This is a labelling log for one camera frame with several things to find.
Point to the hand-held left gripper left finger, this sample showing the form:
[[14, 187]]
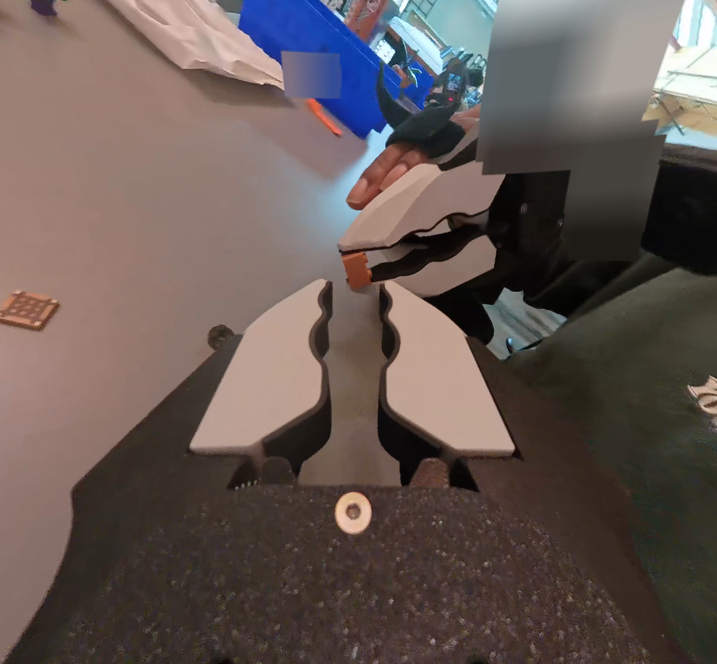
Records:
[[263, 389]]

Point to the person's right hand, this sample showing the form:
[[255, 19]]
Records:
[[381, 171]]

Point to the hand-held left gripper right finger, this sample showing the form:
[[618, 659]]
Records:
[[442, 395]]

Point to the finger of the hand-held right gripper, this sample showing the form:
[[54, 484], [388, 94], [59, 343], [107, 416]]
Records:
[[414, 204], [453, 269]]

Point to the person's green hoodie torso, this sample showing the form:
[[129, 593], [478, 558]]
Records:
[[616, 423]]

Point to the tan grid printed toy tile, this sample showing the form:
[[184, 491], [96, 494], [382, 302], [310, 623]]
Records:
[[28, 310]]

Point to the grey desk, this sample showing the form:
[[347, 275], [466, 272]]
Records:
[[140, 199]]

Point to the orange flat toy tool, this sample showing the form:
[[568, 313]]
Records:
[[325, 117]]

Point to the white paper bag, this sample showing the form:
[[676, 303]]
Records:
[[168, 14]]

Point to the purple toy figure legs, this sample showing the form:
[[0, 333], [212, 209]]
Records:
[[45, 5]]

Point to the blue plastic bin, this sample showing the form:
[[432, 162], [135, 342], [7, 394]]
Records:
[[291, 25]]

